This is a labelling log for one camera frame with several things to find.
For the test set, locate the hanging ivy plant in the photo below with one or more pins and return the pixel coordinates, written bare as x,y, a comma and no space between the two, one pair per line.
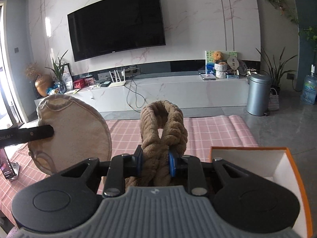
308,32

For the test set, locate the orange cardboard box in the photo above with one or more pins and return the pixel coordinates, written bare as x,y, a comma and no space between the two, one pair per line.
277,165

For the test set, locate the blue water jug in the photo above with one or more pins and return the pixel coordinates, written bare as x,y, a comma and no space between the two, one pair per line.
308,95

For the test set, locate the red gift box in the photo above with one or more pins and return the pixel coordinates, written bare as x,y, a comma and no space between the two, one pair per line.
79,84

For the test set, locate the white wifi router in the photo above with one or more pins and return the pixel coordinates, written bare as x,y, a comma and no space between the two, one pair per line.
117,78

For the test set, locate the green potted plant left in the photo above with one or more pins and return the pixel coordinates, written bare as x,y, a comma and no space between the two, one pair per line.
58,70

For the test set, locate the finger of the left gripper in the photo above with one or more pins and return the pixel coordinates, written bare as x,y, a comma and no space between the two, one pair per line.
15,136

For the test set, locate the white ceramic cups stack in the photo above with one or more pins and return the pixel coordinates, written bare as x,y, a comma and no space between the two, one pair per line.
220,70

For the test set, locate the white marble TV cabinet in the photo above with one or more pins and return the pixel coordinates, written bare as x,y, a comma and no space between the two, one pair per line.
184,91

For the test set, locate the pink checked tablecloth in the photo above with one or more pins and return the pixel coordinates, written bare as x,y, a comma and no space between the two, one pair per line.
203,133

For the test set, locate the black wall television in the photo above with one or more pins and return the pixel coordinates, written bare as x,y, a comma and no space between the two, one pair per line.
110,26

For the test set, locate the brown fluffy scarf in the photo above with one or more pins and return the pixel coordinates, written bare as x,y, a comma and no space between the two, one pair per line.
161,128

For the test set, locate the beige round cushion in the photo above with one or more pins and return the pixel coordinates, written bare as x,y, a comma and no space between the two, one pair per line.
80,132

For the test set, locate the golden vase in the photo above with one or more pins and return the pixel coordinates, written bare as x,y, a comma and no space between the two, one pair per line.
42,83

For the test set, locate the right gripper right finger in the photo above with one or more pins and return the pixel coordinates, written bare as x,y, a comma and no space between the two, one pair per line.
188,170

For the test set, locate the white round hand fan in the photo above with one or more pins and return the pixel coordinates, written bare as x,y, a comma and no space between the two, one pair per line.
233,65

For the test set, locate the grey metal trash bin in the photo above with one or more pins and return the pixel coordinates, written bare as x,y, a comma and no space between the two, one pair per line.
258,96

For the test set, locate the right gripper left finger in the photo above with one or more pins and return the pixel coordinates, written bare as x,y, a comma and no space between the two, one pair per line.
121,167

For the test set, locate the woven basket bag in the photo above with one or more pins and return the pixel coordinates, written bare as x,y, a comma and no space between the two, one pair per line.
273,100

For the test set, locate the tall leafy floor plant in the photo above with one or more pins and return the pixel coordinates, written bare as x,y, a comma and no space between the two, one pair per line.
276,67

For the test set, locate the brown teddy bear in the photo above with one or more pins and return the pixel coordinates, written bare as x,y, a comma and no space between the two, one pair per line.
217,56

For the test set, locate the smartphone on stand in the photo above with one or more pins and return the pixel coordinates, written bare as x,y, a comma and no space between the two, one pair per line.
9,169

